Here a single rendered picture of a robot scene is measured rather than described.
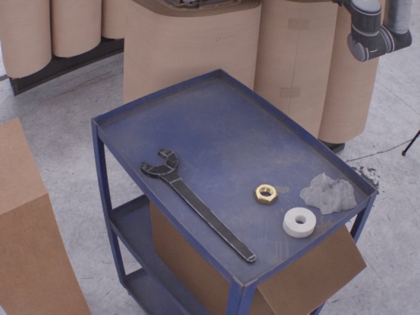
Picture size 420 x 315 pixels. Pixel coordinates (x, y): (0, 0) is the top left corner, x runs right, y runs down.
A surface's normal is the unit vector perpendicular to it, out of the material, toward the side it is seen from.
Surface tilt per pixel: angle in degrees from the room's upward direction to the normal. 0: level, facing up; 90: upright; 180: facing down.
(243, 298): 90
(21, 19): 90
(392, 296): 0
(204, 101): 0
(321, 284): 26
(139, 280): 0
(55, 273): 90
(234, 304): 90
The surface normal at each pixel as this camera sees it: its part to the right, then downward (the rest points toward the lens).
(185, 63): -0.02, 0.67
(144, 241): 0.07, -0.74
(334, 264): 0.32, -0.42
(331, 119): -0.31, 0.62
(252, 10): 0.76, 0.47
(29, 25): 0.57, 0.57
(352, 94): 0.36, 0.64
